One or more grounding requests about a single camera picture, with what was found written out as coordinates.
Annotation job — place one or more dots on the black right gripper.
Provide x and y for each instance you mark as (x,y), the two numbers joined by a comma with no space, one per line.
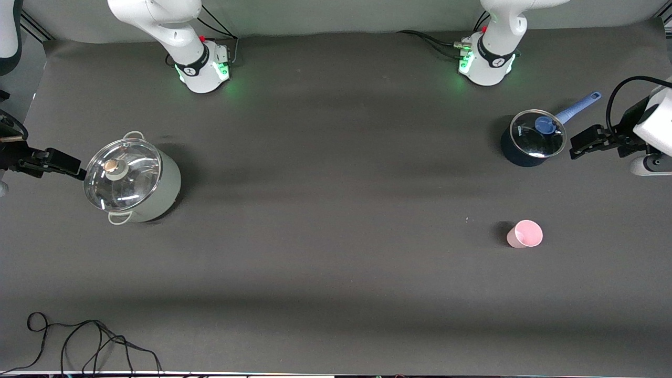
(11,156)

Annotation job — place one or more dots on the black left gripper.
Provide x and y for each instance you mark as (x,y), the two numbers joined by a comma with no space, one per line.
(627,130)

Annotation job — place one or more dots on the pink plastic cup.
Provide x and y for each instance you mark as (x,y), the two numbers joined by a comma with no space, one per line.
(525,234)

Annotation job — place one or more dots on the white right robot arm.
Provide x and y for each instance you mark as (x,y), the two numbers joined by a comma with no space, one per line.
(202,73)

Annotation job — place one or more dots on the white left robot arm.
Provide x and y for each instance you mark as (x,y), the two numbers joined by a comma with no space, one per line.
(491,68)

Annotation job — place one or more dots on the glass lid with blue knob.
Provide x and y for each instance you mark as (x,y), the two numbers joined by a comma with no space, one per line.
(530,139)

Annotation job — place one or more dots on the dark blue saucepan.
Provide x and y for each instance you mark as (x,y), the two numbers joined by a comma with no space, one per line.
(512,155)

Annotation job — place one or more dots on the pale green cooking pot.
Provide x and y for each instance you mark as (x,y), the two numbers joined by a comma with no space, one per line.
(168,189)

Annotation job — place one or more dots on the dark grey table mat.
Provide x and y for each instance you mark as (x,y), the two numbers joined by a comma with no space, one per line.
(294,336)

